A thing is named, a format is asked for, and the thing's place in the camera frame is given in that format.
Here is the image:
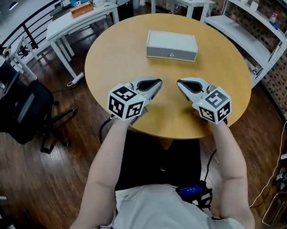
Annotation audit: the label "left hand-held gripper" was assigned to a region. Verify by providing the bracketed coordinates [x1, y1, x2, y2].
[106, 75, 163, 125]

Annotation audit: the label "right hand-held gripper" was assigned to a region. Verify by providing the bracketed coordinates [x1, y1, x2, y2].
[175, 76, 233, 126]

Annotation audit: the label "white rectangular box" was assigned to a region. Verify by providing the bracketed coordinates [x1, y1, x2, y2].
[145, 29, 200, 63]

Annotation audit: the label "person's right forearm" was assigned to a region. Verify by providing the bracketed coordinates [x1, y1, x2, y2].
[206, 119, 260, 229]

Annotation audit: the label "person's left forearm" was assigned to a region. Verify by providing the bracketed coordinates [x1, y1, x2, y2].
[68, 113, 134, 229]

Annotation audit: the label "orange oblong box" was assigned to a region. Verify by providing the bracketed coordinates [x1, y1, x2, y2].
[69, 1, 95, 20]

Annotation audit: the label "white metal shelving unit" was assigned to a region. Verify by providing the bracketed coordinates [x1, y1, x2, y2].
[197, 0, 287, 90]

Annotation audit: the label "person's black trousers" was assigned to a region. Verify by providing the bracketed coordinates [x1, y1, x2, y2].
[114, 128, 204, 195]

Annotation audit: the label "white power strip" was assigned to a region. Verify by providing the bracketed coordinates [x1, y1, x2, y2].
[66, 71, 85, 88]

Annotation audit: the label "white square table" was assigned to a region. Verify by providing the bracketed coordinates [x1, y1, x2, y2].
[150, 0, 216, 20]

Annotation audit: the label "white rectangular desk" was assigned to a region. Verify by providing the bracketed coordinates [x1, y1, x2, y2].
[44, 0, 121, 81]

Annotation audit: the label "blue bottle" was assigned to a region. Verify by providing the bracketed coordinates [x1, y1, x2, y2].
[268, 12, 280, 31]

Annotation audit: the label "black device with blue screen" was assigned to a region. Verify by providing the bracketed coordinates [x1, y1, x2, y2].
[174, 183, 213, 208]

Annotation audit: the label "black office chair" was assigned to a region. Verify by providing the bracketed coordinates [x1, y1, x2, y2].
[0, 77, 79, 155]

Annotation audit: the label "person's white shirt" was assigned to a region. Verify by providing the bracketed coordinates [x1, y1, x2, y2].
[86, 180, 253, 229]

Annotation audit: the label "black metal railing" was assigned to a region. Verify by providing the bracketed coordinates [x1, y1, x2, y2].
[0, 0, 69, 52]

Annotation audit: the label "small white side table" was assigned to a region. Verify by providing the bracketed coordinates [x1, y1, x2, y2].
[6, 34, 41, 82]

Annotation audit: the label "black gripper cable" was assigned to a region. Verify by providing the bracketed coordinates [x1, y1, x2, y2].
[98, 115, 114, 145]
[203, 148, 218, 184]

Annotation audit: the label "thin white cable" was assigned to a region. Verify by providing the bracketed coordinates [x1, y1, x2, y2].
[248, 111, 287, 210]

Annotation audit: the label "grey metal chair frame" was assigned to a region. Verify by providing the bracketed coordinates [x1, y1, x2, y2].
[261, 190, 287, 227]

